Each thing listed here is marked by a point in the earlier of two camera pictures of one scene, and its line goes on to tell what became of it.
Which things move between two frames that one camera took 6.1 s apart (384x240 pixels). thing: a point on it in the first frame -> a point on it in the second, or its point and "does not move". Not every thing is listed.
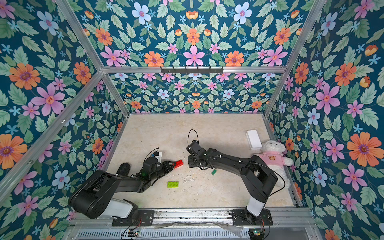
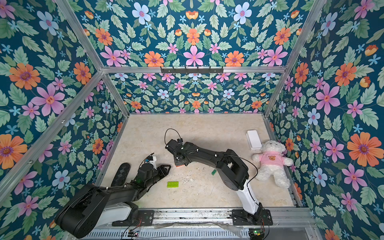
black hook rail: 191,70 does not move
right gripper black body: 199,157 -> 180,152
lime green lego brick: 173,184 does not move
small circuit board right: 256,234 does not move
